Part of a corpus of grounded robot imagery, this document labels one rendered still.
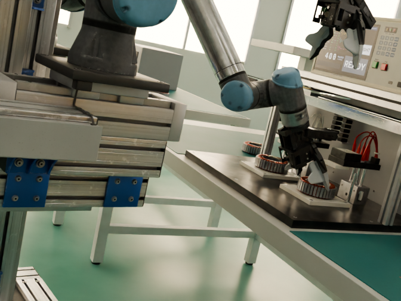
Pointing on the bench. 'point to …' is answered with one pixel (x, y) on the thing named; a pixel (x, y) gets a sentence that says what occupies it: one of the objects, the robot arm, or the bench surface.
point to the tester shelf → (352, 90)
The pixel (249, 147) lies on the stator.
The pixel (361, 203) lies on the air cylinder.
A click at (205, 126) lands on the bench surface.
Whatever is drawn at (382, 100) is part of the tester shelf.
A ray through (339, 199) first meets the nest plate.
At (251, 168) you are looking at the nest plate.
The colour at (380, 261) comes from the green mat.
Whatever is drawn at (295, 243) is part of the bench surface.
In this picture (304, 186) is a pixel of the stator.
